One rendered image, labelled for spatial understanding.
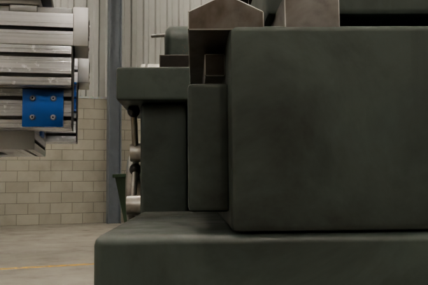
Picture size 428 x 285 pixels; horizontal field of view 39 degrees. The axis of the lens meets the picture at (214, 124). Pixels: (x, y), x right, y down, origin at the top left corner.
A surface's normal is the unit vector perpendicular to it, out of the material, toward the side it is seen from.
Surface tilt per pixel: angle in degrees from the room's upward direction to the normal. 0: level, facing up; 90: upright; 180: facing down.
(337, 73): 90
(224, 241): 75
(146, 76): 90
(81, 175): 90
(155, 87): 90
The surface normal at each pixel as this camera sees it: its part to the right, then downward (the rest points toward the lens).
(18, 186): 0.33, -0.10
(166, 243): 0.03, -0.36
